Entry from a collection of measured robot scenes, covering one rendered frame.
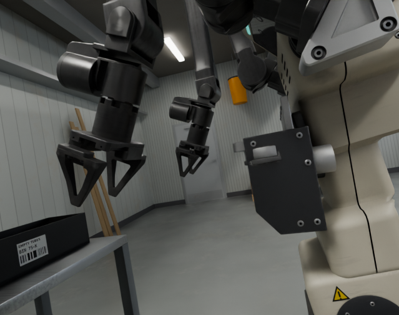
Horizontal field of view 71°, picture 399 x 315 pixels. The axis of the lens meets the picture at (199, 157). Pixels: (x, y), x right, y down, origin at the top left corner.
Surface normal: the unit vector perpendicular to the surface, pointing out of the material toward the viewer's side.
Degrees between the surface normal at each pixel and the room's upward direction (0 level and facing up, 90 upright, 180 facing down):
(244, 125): 90
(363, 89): 90
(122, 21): 90
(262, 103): 90
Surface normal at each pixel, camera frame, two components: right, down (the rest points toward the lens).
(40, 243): 0.95, -0.17
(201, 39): -0.23, 0.03
